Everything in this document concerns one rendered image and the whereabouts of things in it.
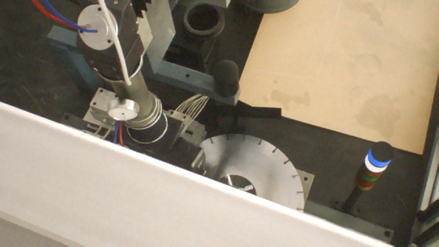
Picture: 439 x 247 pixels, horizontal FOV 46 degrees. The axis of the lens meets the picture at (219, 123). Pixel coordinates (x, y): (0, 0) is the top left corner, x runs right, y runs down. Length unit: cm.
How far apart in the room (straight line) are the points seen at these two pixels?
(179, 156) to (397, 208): 73
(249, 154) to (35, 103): 73
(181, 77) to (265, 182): 32
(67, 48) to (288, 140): 66
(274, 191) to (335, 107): 42
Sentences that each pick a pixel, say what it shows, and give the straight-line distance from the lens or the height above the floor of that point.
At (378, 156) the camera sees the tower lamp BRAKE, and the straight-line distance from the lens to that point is 106.
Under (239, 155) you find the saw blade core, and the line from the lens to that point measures 126.
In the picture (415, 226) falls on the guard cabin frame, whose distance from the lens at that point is 147.
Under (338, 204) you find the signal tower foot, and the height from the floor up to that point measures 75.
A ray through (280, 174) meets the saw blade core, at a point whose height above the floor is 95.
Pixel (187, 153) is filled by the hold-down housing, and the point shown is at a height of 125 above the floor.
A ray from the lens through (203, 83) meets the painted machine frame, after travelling 124.
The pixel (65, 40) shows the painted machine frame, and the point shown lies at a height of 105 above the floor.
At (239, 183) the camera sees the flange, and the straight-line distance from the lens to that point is 122.
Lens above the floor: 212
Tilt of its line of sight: 65 degrees down
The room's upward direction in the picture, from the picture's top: 8 degrees counter-clockwise
